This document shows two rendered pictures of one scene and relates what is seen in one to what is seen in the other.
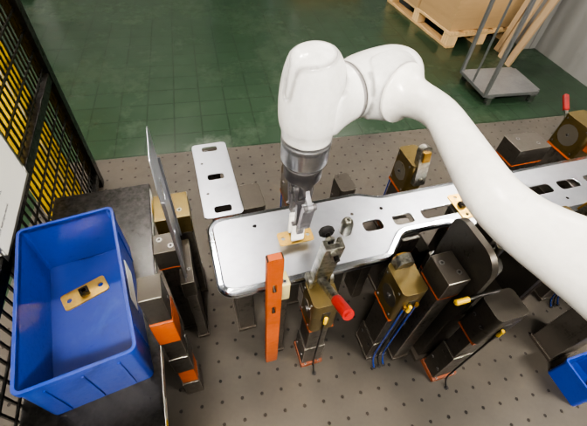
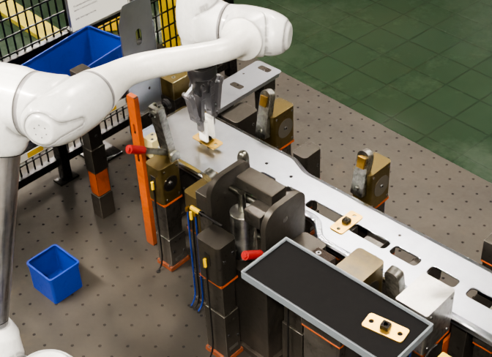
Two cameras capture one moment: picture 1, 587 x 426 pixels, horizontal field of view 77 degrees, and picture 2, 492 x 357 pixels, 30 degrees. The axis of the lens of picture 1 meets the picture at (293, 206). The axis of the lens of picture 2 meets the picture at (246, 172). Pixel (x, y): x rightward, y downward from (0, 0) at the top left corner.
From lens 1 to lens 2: 2.01 m
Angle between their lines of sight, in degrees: 47
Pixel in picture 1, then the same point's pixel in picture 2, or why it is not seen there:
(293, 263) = (187, 153)
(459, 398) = not seen: outside the picture
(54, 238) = (99, 42)
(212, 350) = (135, 209)
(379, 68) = (230, 14)
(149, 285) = (80, 68)
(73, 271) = not seen: hidden behind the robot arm
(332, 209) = (260, 151)
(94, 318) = not seen: hidden behind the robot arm
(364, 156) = (470, 210)
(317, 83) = (179, 0)
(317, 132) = (181, 32)
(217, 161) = (253, 78)
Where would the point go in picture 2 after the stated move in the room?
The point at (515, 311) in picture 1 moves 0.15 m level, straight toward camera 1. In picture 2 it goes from (213, 242) to (154, 224)
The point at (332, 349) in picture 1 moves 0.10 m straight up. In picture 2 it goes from (187, 274) to (184, 247)
